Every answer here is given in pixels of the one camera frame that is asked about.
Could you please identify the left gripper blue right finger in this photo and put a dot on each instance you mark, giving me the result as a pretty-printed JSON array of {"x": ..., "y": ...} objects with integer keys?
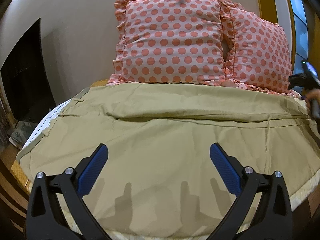
[{"x": 228, "y": 167}]

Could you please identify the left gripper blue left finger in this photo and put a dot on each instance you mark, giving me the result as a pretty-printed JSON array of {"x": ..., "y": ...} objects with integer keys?
[{"x": 89, "y": 168}]

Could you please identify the polka dot pillow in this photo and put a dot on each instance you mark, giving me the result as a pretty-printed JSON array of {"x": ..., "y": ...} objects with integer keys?
[
  {"x": 169, "y": 41},
  {"x": 259, "y": 54}
]

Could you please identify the khaki beige pants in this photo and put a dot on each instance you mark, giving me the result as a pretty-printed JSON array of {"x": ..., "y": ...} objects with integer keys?
[{"x": 160, "y": 154}]

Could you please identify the right polka dot pillow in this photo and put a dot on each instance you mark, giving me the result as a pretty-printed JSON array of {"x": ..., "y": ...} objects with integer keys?
[{"x": 259, "y": 54}]

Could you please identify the cream floral bed sheet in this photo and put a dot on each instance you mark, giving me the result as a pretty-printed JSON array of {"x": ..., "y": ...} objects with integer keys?
[{"x": 295, "y": 192}]

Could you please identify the left polka dot pillow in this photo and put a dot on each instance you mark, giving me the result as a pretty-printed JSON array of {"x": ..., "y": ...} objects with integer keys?
[{"x": 169, "y": 41}]

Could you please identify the person's right hand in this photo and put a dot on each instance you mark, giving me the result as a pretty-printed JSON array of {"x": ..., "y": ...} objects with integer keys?
[{"x": 310, "y": 96}]

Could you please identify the black panel by wall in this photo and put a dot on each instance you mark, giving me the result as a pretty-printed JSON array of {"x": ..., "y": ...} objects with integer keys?
[{"x": 24, "y": 78}]

